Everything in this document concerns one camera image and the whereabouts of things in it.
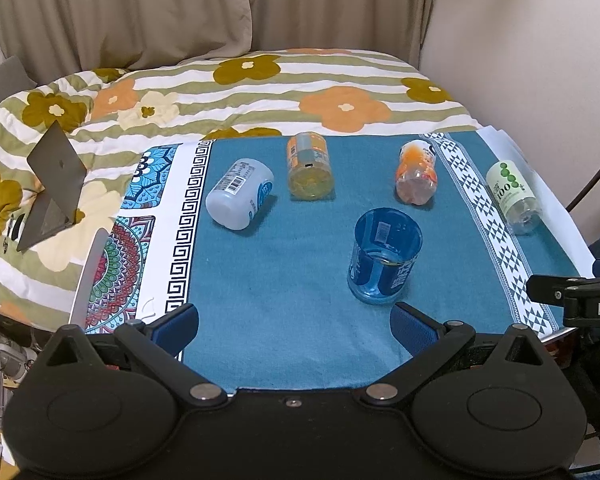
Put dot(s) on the blue plastic bottle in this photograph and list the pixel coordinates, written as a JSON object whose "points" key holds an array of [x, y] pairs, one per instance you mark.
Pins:
{"points": [[384, 256]]}

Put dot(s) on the yellow-orange plastic bottle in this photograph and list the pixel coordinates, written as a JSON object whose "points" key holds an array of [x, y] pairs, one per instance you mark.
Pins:
{"points": [[309, 166]]}

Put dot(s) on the floral striped blanket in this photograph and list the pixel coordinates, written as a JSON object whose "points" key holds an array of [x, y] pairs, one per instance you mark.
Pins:
{"points": [[190, 105]]}

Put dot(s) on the green-label clear bottle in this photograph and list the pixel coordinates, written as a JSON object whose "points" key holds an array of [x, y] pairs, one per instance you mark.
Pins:
{"points": [[512, 195]]}

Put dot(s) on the beige draped cloth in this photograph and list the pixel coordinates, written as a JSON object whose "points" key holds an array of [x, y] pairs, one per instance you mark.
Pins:
{"points": [[120, 10]]}

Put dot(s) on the grey cushion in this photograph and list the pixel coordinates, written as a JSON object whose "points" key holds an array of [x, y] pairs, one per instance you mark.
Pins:
{"points": [[5, 77]]}

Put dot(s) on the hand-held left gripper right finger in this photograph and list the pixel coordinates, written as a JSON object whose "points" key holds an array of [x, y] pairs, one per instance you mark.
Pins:
{"points": [[414, 327]]}

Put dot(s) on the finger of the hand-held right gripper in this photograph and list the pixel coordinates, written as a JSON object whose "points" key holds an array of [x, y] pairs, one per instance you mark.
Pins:
{"points": [[550, 287]]}

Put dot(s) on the teal patterned cloth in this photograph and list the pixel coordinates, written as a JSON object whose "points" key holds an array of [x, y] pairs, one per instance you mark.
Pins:
{"points": [[280, 280]]}

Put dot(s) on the grey appliance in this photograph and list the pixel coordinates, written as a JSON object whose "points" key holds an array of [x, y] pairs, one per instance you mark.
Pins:
{"points": [[2, 355]]}

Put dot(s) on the beige curtain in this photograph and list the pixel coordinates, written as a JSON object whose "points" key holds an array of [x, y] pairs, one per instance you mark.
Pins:
{"points": [[340, 5]]}

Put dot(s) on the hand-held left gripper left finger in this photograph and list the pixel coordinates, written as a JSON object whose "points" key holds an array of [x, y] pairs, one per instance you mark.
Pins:
{"points": [[179, 325]]}

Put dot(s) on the grey laptop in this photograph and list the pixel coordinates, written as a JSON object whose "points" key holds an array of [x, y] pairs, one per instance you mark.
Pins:
{"points": [[55, 180]]}

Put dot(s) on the white plastic bottle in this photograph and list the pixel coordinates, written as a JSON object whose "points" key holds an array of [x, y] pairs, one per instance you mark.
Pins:
{"points": [[240, 194]]}

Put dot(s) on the orange clear plastic bottle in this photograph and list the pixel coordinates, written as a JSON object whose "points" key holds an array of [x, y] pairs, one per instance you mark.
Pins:
{"points": [[416, 172]]}

